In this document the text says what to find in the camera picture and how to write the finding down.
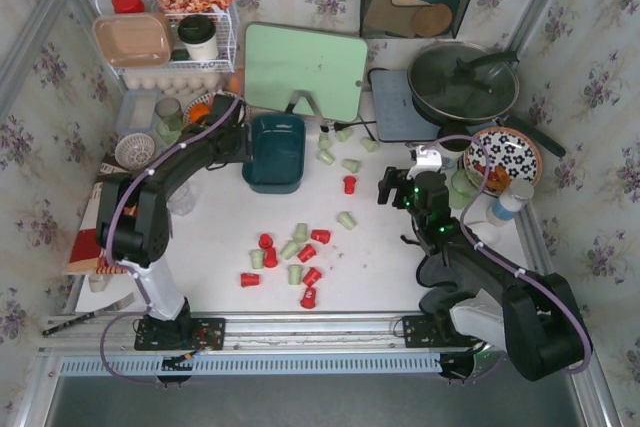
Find teal plastic storage basket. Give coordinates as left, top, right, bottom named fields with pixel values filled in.
left=242, top=114, right=306, bottom=195

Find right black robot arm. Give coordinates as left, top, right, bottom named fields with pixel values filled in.
left=377, top=167, right=593, bottom=381

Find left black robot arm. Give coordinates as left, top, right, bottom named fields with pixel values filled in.
left=96, top=94, right=251, bottom=337

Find white strainer basket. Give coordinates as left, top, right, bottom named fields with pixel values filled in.
left=114, top=133, right=155, bottom=170

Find pink fruit bowl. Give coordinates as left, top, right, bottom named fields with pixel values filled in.
left=182, top=91, right=237, bottom=127

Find green glass cup right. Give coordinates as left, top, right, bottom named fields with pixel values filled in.
left=448, top=169, right=483, bottom=210

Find green glass cup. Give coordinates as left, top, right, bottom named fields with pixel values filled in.
left=448, top=169, right=483, bottom=210
left=156, top=118, right=183, bottom=146

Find black lid seasoning jar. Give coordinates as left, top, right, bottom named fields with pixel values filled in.
left=435, top=123, right=470, bottom=169

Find grey glass cup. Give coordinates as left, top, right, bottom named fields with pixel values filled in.
left=155, top=97, right=183, bottom=130

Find egg carton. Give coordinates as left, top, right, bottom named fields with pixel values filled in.
left=122, top=72, right=224, bottom=96

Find clear glass cup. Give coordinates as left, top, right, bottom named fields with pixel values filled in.
left=167, top=181, right=196, bottom=216

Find grey induction cooker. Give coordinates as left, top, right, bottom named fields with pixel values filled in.
left=368, top=68, right=439, bottom=143

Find metal cutting board stand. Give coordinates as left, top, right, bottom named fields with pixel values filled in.
left=284, top=90, right=329, bottom=131

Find green cutting board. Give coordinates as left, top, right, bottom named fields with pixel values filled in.
left=244, top=23, right=368, bottom=122

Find carrot pieces on plate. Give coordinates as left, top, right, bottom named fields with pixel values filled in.
left=474, top=164, right=512, bottom=193

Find clear lidded container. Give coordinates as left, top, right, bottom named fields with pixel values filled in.
left=115, top=89, right=161, bottom=137

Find white blue bottle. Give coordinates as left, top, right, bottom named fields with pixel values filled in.
left=486, top=178, right=534, bottom=226

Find black lid paper cup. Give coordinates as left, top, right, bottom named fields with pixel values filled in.
left=177, top=14, right=219, bottom=61

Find blue floral plate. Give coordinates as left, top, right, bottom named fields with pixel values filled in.
left=463, top=127, right=543, bottom=194

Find black wok with lid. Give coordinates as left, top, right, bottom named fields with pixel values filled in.
left=407, top=41, right=566, bottom=158

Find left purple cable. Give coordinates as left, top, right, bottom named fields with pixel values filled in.
left=99, top=96, right=244, bottom=388

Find purple cable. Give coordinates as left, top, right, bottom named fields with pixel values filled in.
left=99, top=96, right=244, bottom=388
left=424, top=134, right=594, bottom=374

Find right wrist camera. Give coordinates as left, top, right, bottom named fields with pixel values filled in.
left=407, top=145, right=443, bottom=179

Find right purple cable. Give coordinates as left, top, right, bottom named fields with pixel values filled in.
left=424, top=134, right=594, bottom=374

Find black power plug cable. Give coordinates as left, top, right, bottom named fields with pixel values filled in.
left=319, top=116, right=379, bottom=141

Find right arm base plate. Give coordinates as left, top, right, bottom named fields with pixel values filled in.
left=400, top=315, right=481, bottom=349

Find white wire rack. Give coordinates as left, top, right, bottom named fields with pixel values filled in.
left=93, top=0, right=240, bottom=73

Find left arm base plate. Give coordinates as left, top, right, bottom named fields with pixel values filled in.
left=134, top=316, right=226, bottom=351

